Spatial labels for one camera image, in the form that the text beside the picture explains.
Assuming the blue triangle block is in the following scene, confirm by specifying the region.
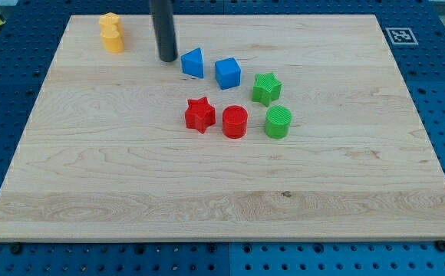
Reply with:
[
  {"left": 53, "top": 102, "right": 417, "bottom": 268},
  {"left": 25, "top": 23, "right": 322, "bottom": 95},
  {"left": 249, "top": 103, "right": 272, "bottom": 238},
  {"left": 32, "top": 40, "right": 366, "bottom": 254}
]
[{"left": 181, "top": 48, "right": 204, "bottom": 78}]

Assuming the yellow heart block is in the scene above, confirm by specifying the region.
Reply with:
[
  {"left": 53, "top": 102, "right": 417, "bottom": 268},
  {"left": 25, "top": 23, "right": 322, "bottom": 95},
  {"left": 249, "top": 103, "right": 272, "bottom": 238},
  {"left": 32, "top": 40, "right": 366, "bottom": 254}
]
[{"left": 100, "top": 25, "right": 124, "bottom": 53}]

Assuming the red cylinder block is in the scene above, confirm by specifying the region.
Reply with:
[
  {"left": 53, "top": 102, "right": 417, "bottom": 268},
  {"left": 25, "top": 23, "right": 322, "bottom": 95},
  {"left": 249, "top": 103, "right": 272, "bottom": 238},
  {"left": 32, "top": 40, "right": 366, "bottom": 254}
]
[{"left": 222, "top": 105, "right": 248, "bottom": 139}]

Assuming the red star block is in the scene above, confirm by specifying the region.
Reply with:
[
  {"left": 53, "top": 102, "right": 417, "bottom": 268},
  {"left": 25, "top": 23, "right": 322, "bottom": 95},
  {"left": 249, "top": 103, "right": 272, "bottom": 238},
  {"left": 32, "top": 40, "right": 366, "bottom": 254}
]
[{"left": 184, "top": 97, "right": 216, "bottom": 133}]

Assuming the wooden board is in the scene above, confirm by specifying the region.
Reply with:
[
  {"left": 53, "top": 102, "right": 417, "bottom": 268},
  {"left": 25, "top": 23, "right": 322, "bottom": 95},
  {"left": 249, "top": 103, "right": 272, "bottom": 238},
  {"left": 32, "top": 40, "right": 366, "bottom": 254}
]
[{"left": 0, "top": 15, "right": 445, "bottom": 243}]

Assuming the green cylinder block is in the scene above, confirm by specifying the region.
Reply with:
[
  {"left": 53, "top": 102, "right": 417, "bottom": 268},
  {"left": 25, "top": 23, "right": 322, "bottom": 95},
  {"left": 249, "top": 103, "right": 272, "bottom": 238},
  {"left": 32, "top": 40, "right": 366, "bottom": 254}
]
[{"left": 265, "top": 105, "right": 292, "bottom": 139}]

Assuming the blue cube block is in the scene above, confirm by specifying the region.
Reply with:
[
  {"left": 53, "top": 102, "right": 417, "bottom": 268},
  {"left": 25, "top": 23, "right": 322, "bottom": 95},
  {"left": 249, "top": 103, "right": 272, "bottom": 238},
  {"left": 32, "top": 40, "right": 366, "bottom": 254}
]
[{"left": 215, "top": 57, "right": 241, "bottom": 90}]

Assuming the green star block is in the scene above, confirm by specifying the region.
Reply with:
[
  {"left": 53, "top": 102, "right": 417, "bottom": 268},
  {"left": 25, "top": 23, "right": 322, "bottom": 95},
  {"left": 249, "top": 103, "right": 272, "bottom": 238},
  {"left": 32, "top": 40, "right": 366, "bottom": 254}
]
[{"left": 252, "top": 72, "right": 282, "bottom": 107}]

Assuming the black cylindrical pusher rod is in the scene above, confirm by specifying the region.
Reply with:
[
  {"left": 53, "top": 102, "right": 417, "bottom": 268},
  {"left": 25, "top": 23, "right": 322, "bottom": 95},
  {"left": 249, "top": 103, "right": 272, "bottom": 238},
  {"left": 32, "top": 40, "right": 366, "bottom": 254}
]
[{"left": 149, "top": 0, "right": 178, "bottom": 62}]

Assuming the yellow pentagon block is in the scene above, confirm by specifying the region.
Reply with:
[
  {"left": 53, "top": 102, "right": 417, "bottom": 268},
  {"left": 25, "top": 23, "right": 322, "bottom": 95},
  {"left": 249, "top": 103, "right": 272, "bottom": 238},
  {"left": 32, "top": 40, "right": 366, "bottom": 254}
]
[{"left": 98, "top": 12, "right": 124, "bottom": 37}]

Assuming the white fiducial marker tag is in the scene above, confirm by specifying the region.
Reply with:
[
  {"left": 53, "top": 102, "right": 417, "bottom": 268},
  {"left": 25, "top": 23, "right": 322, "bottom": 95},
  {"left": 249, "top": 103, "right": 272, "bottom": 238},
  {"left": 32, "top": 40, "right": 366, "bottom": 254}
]
[{"left": 385, "top": 27, "right": 418, "bottom": 45}]

